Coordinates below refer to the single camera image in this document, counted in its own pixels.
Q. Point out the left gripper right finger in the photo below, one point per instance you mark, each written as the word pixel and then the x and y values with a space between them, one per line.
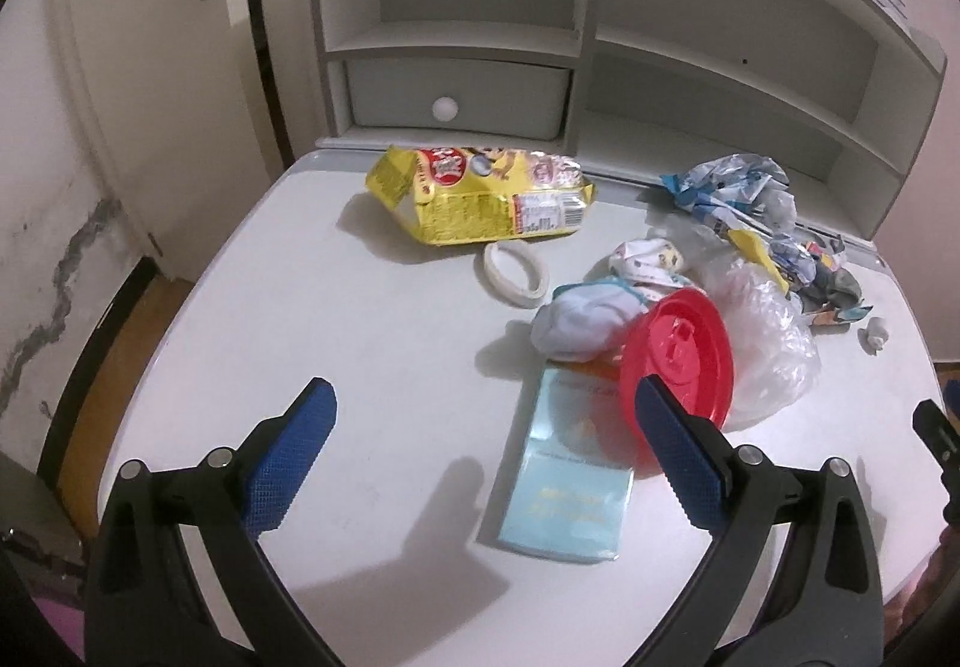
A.
pixel 824 605

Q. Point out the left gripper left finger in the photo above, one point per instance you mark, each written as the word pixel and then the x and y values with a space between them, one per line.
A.
pixel 143 601

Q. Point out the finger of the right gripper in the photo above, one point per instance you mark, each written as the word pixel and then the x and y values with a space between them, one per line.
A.
pixel 932 426

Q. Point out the small white cap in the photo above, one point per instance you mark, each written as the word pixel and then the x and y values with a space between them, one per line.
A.
pixel 874 335

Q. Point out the small torn wrapper piece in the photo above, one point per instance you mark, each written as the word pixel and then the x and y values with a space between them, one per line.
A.
pixel 835 318

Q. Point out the clear plastic bag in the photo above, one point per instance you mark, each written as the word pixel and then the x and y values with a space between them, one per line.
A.
pixel 776 361

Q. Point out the red plastic lid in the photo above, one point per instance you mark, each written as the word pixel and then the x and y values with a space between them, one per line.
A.
pixel 683 340

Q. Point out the light blue booklet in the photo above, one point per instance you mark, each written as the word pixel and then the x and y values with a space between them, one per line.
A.
pixel 573 486

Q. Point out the crumpled blue white wrapper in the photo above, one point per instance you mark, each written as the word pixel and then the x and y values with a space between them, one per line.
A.
pixel 746 199

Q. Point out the patterned white cloth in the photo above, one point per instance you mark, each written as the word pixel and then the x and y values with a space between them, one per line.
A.
pixel 656 263

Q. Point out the white rolled sock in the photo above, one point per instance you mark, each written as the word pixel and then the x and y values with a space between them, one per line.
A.
pixel 586 321

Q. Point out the yellow snack bag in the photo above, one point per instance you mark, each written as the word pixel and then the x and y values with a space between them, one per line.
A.
pixel 454 195

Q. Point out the grey white desk hutch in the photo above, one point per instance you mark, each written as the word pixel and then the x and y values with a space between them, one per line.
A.
pixel 841 93

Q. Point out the white door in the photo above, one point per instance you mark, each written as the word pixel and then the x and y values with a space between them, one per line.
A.
pixel 171 97

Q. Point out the white drawer with knob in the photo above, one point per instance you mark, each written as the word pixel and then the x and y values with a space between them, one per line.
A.
pixel 499 98

